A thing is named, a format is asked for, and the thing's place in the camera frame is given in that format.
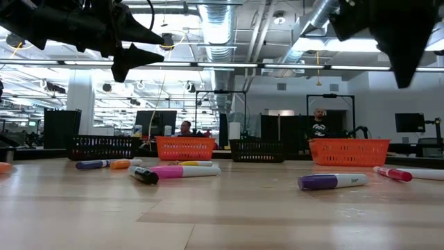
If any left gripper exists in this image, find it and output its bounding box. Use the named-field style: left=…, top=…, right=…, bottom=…
left=20, top=0, right=166, bottom=83

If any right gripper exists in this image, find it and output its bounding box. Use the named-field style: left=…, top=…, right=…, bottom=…
left=327, top=0, right=440, bottom=89

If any black white marker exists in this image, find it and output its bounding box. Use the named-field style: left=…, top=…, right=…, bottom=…
left=127, top=165, right=160, bottom=185

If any red thin marker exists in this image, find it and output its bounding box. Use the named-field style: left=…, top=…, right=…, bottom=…
left=373, top=165, right=414, bottom=183

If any pink white thin marker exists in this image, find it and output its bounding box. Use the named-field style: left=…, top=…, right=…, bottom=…
left=149, top=165, right=222, bottom=179
left=395, top=167, right=444, bottom=182

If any purple white thin marker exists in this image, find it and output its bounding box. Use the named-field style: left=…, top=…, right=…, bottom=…
left=297, top=173, right=370, bottom=192

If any yellow hanging pendant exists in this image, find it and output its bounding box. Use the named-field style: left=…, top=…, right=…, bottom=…
left=314, top=51, right=323, bottom=87

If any white square column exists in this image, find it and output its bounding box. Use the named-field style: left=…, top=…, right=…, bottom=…
left=66, top=69, right=96, bottom=137

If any black computer monitor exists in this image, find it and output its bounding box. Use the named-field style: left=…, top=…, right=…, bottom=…
left=134, top=110, right=178, bottom=139

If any person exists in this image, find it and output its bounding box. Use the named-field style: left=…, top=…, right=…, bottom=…
left=307, top=107, right=330, bottom=140
left=174, top=119, right=194, bottom=138

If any black plastic basket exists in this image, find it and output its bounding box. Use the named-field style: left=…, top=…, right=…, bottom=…
left=65, top=135, right=139, bottom=161
left=229, top=139, right=286, bottom=163

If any black partition panel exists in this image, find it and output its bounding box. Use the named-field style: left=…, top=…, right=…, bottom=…
left=43, top=108, right=83, bottom=149

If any orange plastic basket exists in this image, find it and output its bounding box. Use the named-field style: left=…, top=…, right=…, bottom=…
left=307, top=137, right=391, bottom=167
left=155, top=135, right=216, bottom=161

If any grey office chair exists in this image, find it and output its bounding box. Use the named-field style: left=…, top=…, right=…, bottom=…
left=416, top=137, right=444, bottom=158

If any wide black partition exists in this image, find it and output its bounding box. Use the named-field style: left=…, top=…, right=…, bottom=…
left=259, top=114, right=325, bottom=143

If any white box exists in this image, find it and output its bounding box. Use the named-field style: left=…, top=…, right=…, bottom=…
left=228, top=122, right=241, bottom=140

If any yellow thin marker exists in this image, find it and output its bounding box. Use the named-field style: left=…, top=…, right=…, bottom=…
left=178, top=160, right=214, bottom=167

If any black ceiling camera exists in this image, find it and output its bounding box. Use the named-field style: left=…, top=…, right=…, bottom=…
left=158, top=32, right=176, bottom=51

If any black metal gantry frame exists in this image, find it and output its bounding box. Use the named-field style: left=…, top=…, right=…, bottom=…
left=305, top=92, right=356, bottom=140
left=194, top=89, right=248, bottom=140

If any suspended linear light rail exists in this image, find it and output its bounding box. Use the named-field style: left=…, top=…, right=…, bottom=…
left=0, top=58, right=444, bottom=73

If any black wall monitor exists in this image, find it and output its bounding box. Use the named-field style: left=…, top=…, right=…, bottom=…
left=394, top=112, right=427, bottom=133

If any black aluminium table frame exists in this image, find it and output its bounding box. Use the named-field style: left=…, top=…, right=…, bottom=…
left=0, top=147, right=444, bottom=168

